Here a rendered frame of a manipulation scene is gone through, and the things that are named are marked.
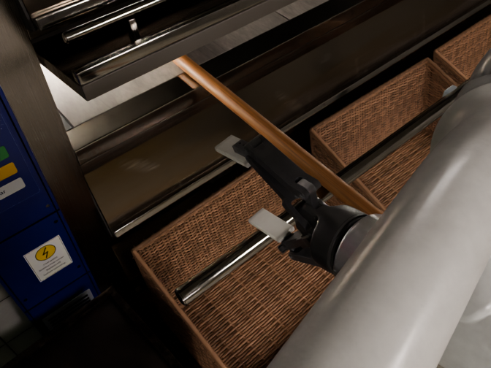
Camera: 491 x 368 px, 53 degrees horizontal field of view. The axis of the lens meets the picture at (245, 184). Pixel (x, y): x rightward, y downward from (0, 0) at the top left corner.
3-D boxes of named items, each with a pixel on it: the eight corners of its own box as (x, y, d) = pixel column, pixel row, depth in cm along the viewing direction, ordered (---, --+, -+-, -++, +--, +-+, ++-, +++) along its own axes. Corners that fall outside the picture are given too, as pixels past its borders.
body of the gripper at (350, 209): (325, 244, 49) (267, 209, 55) (343, 296, 54) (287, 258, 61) (375, 199, 51) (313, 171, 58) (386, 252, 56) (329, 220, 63)
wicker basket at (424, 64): (297, 188, 163) (305, 127, 142) (406, 115, 186) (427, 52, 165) (414, 290, 139) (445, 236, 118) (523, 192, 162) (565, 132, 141)
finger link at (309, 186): (313, 233, 56) (327, 221, 51) (282, 198, 57) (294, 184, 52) (327, 220, 57) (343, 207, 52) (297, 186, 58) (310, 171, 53)
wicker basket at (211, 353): (143, 301, 137) (125, 248, 116) (286, 196, 161) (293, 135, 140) (262, 445, 114) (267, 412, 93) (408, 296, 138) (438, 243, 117)
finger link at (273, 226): (294, 226, 67) (295, 230, 68) (262, 207, 72) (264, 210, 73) (278, 239, 66) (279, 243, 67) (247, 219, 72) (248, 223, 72)
